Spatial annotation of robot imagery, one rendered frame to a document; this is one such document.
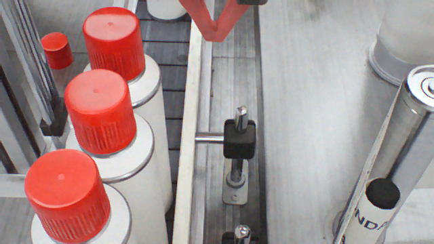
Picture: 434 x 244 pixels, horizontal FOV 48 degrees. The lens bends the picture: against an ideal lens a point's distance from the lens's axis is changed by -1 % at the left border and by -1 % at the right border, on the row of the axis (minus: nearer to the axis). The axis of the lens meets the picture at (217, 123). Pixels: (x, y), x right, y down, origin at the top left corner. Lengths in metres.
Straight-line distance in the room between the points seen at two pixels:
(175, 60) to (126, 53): 0.27
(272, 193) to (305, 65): 0.17
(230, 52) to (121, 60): 0.36
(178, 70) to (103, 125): 0.30
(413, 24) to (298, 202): 0.21
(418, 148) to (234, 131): 0.18
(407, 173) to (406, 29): 0.22
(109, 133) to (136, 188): 0.05
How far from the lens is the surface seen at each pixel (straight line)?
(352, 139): 0.51
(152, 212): 0.33
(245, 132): 0.44
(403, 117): 0.31
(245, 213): 0.50
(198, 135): 0.45
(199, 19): 0.37
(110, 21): 0.29
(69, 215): 0.22
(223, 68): 0.62
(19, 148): 0.50
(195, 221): 0.44
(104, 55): 0.29
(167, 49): 0.57
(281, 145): 0.49
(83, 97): 0.25
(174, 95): 0.52
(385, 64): 0.57
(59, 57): 0.63
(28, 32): 0.40
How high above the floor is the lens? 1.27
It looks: 52 degrees down
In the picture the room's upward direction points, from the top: 2 degrees clockwise
